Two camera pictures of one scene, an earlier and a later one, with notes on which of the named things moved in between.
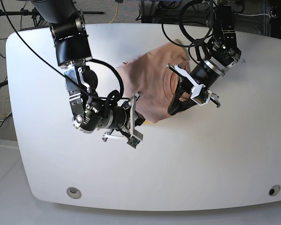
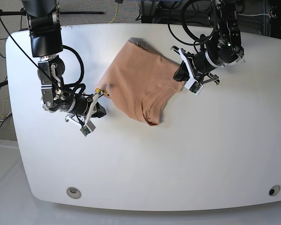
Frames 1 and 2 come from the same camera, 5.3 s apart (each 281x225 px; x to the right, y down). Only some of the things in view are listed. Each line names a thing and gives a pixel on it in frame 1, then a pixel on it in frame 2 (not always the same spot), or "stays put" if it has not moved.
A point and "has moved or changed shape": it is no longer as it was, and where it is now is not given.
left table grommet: (74, 192) stays put
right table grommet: (274, 190) stays put
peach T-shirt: (147, 77) has moved or changed shape
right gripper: (202, 75) to (196, 67)
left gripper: (121, 120) to (83, 107)
